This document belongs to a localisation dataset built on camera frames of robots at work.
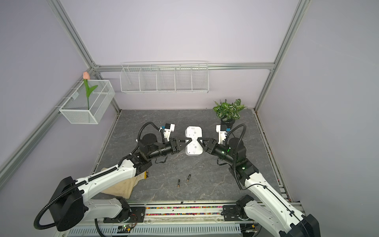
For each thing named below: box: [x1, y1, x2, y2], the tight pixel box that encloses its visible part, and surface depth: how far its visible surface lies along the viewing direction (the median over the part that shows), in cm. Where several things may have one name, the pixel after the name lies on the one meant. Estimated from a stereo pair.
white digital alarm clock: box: [185, 125, 204, 156], surface depth 69 cm
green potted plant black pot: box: [213, 98, 247, 129], surface depth 90 cm
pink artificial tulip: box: [82, 71, 99, 111], surface depth 86 cm
